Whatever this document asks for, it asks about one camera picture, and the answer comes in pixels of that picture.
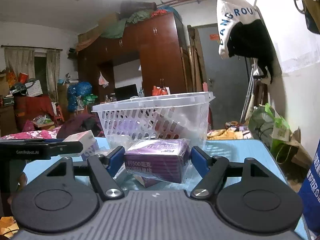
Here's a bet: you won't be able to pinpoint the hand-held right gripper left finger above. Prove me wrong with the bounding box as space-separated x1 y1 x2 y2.
27 146 125 202

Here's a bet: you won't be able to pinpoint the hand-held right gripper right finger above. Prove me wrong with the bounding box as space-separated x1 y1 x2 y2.
190 146 288 200

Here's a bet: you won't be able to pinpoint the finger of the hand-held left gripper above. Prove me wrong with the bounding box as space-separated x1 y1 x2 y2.
49 141 84 159

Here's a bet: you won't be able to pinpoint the white and purple box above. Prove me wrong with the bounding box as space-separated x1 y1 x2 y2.
58 130 100 161

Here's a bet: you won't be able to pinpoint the white plastic basket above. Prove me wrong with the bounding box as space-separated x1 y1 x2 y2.
92 91 216 148

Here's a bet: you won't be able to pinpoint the person's left hand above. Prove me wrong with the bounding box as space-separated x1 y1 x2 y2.
17 172 28 193

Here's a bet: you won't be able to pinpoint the floral blanket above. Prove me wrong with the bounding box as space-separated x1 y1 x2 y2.
0 127 61 141

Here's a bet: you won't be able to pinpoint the pile of dark clothes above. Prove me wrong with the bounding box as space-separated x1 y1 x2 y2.
57 113 103 139

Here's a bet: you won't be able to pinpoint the flat purple box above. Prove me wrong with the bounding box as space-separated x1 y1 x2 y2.
134 175 161 188

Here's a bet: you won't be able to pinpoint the red cloth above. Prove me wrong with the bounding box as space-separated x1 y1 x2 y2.
13 95 56 131

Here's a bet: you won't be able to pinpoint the blue plastic bags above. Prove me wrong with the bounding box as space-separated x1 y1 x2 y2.
67 82 93 112

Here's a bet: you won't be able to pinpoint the black television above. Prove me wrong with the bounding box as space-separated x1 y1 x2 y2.
114 84 139 102

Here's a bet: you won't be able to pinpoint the large green plastic bag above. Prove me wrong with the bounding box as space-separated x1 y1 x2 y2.
248 103 291 151

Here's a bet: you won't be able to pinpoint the orange plastic bag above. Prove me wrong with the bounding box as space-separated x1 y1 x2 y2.
152 85 171 96

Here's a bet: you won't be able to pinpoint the small hanging plastic bag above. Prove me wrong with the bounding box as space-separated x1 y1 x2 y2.
98 72 109 89

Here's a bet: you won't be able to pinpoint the grey door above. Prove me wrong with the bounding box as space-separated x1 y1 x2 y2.
193 23 253 131

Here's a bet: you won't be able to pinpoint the window curtain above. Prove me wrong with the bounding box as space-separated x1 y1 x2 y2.
4 47 61 101

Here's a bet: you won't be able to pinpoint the wooden planks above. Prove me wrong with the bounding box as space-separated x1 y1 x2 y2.
187 25 208 93

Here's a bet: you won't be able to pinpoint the brown paper bag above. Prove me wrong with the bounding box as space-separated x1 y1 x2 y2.
275 127 313 171

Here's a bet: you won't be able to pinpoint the brown wooden wardrobe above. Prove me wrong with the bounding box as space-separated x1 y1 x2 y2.
76 12 193 103

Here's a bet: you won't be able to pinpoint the blue shopping bag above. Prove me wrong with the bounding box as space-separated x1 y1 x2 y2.
297 139 320 240

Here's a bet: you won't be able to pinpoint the black garment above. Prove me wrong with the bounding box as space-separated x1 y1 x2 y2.
228 20 276 85

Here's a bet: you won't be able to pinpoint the green cloth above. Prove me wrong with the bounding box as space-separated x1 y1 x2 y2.
99 10 153 39

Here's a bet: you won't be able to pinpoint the white cloth bag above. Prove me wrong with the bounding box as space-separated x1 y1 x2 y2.
216 0 262 60

